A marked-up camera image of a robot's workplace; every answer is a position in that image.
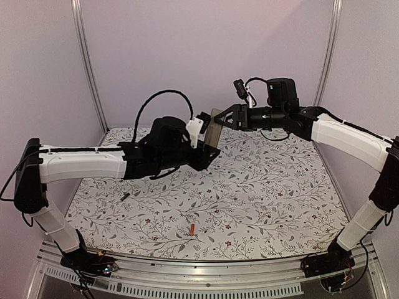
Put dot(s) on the orange battery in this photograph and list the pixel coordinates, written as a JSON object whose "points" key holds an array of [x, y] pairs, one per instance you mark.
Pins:
{"points": [[192, 230]]}

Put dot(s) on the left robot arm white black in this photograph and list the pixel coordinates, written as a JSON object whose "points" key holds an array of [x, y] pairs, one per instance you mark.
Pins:
{"points": [[170, 144]]}

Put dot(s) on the aluminium front rail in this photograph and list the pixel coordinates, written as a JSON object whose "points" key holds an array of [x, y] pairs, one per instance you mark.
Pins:
{"points": [[147, 277]]}

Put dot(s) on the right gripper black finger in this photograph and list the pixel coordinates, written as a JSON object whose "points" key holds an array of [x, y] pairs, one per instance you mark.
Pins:
{"points": [[228, 114], [229, 123]]}

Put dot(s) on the right aluminium frame post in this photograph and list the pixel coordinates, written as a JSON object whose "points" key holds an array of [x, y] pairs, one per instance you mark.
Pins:
{"points": [[329, 52]]}

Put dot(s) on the left aluminium frame post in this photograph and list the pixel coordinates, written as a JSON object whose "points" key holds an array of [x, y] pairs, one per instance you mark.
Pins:
{"points": [[77, 14]]}

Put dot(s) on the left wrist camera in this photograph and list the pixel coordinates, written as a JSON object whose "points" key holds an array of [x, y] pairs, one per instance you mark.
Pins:
{"points": [[197, 126]]}

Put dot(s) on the black battery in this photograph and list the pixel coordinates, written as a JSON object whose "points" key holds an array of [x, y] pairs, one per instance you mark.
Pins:
{"points": [[125, 196]]}

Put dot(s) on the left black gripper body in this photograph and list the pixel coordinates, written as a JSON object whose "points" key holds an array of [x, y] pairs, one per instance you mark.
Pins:
{"points": [[198, 163]]}

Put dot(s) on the floral patterned table mat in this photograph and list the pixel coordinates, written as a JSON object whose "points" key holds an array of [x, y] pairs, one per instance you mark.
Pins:
{"points": [[267, 195]]}

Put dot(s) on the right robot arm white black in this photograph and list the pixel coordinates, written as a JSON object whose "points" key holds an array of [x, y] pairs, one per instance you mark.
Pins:
{"points": [[317, 124]]}

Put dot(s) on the aluminium frame post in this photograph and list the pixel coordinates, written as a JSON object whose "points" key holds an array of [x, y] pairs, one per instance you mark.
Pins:
{"points": [[329, 52], [77, 14]]}

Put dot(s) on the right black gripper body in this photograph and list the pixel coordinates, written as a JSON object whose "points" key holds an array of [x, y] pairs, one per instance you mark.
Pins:
{"points": [[244, 116]]}

